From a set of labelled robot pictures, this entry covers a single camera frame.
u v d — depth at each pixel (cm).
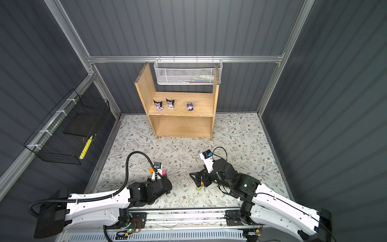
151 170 68
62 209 42
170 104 82
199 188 83
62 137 71
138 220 73
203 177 61
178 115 83
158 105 81
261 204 48
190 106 81
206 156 62
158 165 70
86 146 69
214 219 76
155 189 59
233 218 73
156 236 71
